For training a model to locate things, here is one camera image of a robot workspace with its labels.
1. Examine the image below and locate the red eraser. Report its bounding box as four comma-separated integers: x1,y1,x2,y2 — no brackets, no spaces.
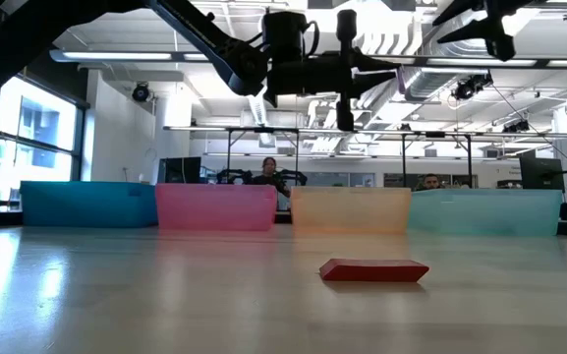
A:
318,258,430,284

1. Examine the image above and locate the long ceiling light strip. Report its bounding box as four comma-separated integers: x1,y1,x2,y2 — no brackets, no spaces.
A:
49,47,567,69

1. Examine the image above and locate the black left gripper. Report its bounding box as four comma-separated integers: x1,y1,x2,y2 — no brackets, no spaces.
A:
265,8,402,133

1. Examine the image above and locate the black metal gantry frame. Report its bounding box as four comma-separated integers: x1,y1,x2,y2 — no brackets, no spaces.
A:
385,130,474,189
225,126,301,187

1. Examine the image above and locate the black monitor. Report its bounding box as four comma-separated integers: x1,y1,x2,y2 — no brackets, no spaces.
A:
518,156,566,192

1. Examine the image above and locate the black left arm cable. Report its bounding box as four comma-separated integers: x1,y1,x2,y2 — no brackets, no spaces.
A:
243,19,322,58

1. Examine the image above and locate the blue plastic bin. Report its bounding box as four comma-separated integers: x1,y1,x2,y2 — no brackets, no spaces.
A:
20,180,159,229

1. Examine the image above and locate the silver ventilation duct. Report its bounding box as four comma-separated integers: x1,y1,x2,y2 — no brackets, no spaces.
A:
403,19,510,102

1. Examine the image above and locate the person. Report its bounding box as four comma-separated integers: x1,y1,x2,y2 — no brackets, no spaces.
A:
415,173,444,192
252,156,292,198

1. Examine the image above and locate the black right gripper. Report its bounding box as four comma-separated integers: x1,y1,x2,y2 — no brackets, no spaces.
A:
432,0,535,63

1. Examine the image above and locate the orange plastic bin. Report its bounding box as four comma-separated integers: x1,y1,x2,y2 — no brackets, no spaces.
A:
290,186,413,235

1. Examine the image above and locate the mint green plastic bin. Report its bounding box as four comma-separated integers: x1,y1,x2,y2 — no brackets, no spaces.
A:
407,188,564,237

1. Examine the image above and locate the pink plastic bin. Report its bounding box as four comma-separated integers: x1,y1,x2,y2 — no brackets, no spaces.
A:
154,183,278,232

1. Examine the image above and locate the large window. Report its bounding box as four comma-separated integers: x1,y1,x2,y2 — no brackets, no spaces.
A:
0,73,90,210

